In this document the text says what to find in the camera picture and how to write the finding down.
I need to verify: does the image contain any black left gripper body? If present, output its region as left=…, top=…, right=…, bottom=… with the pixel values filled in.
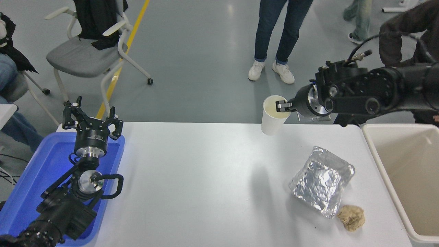
left=74, top=117, right=112, bottom=150

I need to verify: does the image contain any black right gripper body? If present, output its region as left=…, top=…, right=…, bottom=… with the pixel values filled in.
left=293, top=84, right=311, bottom=117

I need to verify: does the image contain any white paper cup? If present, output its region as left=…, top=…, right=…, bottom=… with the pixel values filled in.
left=261, top=95, right=291, bottom=136

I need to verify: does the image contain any grey white office chair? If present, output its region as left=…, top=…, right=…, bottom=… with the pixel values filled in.
left=45, top=0, right=154, bottom=119

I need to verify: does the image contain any blue plastic tray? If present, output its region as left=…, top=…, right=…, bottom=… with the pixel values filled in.
left=0, top=131, right=126, bottom=247

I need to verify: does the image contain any grey chair with casters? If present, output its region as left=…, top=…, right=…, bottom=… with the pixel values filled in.
left=5, top=70, right=60, bottom=127

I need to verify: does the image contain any small white side table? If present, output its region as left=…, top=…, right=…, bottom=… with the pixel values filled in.
left=0, top=104, right=17, bottom=130

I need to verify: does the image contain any person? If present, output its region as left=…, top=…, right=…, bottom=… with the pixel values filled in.
left=343, top=0, right=373, bottom=44
left=249, top=0, right=313, bottom=84
left=333, top=0, right=439, bottom=127
left=0, top=12, right=44, bottom=152

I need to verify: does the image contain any crumpled silver foil tray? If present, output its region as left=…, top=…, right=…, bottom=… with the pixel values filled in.
left=289, top=146, right=355, bottom=219

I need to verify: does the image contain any black jacket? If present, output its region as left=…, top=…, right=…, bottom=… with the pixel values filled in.
left=73, top=0, right=128, bottom=51

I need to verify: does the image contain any large pale plastic bin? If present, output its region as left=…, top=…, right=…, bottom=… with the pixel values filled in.
left=362, top=123, right=439, bottom=244

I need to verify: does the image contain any crumpled tan paper ball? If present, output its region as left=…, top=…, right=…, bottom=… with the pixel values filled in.
left=337, top=205, right=365, bottom=232

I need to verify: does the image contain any white stand base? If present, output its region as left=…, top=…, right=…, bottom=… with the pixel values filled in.
left=382, top=0, right=421, bottom=13

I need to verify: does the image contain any black floor cable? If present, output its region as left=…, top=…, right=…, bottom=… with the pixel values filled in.
left=0, top=153, right=28, bottom=164

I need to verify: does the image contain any white floor cable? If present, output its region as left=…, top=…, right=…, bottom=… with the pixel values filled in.
left=0, top=166, right=16, bottom=186

